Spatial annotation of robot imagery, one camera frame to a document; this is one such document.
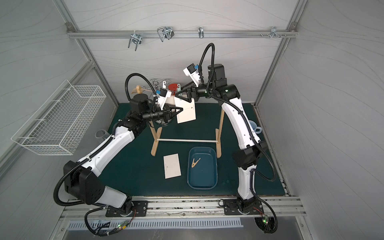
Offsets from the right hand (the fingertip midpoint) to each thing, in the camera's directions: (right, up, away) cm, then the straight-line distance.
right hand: (177, 91), depth 67 cm
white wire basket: (-55, -15, +2) cm, 57 cm away
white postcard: (-6, -42, +22) cm, 48 cm away
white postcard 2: (+4, -10, +5) cm, 12 cm away
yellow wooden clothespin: (+7, -40, +21) cm, 45 cm away
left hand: (+1, -8, +3) cm, 9 cm away
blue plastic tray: (+12, -45, +19) cm, 50 cm away
